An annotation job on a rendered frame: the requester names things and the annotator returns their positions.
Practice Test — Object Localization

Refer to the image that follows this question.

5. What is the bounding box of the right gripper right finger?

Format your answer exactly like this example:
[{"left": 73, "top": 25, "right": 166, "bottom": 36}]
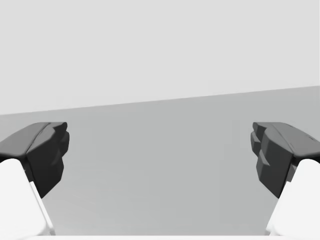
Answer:
[{"left": 250, "top": 121, "right": 320, "bottom": 237}]

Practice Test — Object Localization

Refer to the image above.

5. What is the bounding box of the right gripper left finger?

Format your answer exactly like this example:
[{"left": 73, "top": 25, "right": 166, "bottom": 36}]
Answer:
[{"left": 0, "top": 121, "right": 71, "bottom": 237}]

